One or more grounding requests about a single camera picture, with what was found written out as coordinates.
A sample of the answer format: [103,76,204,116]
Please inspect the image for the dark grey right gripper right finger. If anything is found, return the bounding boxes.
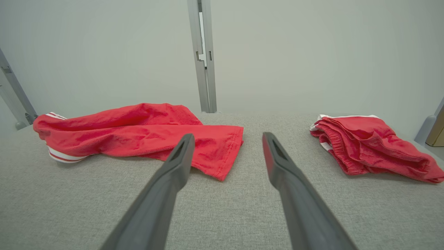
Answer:
[262,132,358,250]

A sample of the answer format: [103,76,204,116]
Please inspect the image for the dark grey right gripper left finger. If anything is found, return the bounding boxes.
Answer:
[101,134,195,250]

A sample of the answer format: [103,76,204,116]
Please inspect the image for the red shirt with white cuffs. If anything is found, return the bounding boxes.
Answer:
[33,102,244,182]

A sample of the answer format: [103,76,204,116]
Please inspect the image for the red shorts with white stripe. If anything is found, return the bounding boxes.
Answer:
[310,114,444,184]

